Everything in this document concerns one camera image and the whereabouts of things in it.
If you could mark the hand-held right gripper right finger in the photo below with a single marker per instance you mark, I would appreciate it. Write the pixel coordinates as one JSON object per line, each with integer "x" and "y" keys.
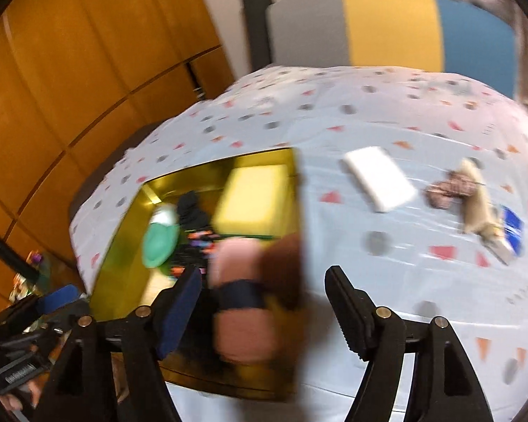
{"x": 347, "y": 312}

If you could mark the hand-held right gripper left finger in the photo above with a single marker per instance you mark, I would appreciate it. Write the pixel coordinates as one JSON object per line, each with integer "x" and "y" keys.
{"x": 180, "y": 312}

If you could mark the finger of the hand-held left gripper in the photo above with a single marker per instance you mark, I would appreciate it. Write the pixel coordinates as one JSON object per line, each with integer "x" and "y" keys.
{"x": 59, "y": 299}

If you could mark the pink fluffy roll blue band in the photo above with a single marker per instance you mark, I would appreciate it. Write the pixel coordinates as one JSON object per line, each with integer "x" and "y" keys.
{"x": 237, "y": 334}

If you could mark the green silicone cap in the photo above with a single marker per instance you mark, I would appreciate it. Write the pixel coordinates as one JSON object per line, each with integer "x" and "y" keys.
{"x": 158, "y": 241}

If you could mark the gold box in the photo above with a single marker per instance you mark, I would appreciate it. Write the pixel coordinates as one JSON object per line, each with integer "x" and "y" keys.
{"x": 123, "y": 237}

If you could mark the black cloth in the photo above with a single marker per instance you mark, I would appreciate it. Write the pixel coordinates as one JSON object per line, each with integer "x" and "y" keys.
{"x": 193, "y": 213}

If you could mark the yellow sponge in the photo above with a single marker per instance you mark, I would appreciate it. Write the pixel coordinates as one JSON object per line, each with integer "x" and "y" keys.
{"x": 251, "y": 202}

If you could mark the white sponge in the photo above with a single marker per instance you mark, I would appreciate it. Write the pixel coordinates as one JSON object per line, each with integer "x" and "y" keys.
{"x": 378, "y": 176}

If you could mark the striped scrunchie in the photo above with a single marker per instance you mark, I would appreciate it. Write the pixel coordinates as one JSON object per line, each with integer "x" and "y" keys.
{"x": 444, "y": 191}

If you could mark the beige rolled cloth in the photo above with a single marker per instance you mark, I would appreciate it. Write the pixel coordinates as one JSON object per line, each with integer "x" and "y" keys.
{"x": 477, "y": 211}

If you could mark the blue tissue packet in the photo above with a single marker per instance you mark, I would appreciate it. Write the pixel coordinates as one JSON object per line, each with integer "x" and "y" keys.
{"x": 512, "y": 228}

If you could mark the printed plastic sheet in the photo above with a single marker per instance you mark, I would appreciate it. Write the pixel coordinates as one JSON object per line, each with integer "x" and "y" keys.
{"x": 378, "y": 110}

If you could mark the wooden wardrobe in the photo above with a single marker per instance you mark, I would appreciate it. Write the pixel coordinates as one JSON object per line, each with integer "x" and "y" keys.
{"x": 70, "y": 74}

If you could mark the grey yellow blue chair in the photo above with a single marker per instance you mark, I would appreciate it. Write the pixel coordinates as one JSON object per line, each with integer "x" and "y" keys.
{"x": 391, "y": 26}

